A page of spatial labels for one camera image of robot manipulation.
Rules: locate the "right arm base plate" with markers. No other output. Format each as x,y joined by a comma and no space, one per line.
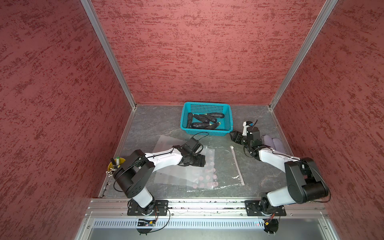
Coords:
262,208

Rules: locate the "purple roller right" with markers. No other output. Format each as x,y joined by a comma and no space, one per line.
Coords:
278,145

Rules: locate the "right black connector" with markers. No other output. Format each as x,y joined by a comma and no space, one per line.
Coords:
271,226

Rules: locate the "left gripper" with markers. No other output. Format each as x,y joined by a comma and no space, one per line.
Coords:
200,161

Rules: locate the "clear zip-top bag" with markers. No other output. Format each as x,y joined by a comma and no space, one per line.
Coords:
172,175

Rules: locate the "right corner aluminium post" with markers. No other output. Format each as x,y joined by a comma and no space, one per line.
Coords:
316,28

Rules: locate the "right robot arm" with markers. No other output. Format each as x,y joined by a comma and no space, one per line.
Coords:
304,182

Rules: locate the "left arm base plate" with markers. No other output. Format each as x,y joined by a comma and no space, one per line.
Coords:
156,208

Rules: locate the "corner aluminium post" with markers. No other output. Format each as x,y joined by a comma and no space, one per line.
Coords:
316,28
92,15

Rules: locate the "left circuit board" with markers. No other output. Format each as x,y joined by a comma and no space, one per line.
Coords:
146,223

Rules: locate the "purple roller left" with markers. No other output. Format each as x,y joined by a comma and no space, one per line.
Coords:
268,141

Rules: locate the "teal plastic basket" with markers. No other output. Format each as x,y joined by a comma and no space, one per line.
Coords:
197,108

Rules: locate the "left corner aluminium post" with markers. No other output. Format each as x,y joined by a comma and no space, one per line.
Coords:
92,15

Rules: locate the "aluminium front rail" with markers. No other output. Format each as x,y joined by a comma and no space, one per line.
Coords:
210,214

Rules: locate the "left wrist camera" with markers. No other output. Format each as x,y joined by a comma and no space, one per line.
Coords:
192,146

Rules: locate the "pink dotted zip-top bag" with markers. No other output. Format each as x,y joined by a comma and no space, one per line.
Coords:
203,177

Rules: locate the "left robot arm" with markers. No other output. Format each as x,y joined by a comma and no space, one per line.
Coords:
133,175

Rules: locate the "clear bag with white zipper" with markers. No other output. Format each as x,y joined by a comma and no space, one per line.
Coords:
227,169

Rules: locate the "purple roller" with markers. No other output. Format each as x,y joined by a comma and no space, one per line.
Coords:
278,145
268,141

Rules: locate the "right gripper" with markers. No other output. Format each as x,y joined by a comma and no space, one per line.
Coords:
236,136

